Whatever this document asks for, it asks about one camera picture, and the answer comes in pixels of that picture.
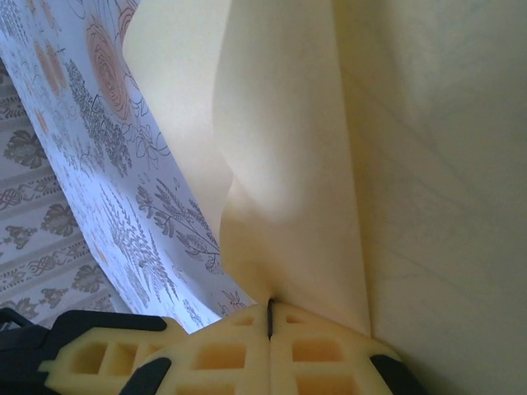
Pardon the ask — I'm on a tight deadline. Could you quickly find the floral printed tablecloth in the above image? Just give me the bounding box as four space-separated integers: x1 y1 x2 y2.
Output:
0 0 252 334

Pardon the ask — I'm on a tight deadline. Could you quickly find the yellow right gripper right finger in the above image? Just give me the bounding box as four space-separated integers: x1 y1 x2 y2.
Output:
269 304 408 395

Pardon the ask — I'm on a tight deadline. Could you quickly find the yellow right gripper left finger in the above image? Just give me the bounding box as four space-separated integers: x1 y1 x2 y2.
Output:
123 306 271 395

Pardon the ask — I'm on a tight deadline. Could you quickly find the yellow cloth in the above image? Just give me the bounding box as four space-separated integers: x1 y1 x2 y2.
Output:
121 0 527 345

